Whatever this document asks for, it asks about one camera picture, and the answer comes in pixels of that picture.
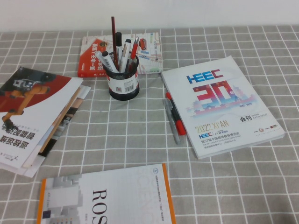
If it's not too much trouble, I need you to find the black mesh pen holder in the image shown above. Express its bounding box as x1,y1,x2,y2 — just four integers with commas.
103,54,140,101

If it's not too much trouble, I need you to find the grey translucent pen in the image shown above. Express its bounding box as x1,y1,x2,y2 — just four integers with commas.
163,98,182,145

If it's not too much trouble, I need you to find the red ballpoint pen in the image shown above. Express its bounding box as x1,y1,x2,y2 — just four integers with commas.
127,36,139,70

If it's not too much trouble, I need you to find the red black marker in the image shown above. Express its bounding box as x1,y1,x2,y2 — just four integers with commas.
165,92,187,136

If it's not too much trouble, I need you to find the grey white checked tablecloth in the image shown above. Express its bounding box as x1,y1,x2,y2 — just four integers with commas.
0,25,299,224

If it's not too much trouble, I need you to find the white brochure with photos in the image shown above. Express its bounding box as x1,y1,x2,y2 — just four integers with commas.
0,84,92,178

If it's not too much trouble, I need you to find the white HEEC catalogue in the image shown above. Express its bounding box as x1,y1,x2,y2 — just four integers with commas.
160,55,286,160

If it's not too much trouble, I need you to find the red cover driving book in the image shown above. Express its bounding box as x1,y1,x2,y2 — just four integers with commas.
77,32,164,78

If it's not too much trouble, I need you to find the long black cap marker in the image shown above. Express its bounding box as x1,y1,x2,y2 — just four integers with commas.
115,32,123,71

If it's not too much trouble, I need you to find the brochure with brown edge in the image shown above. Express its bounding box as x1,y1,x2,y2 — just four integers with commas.
38,86,82,154

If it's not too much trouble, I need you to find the dark red pencil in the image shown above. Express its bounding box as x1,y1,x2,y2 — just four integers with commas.
111,16,118,69

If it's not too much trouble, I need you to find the orange edged ROS book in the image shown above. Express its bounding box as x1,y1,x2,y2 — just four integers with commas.
36,163,176,224

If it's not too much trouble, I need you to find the red white robot brochure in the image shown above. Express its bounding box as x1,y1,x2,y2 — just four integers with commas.
0,67,84,169

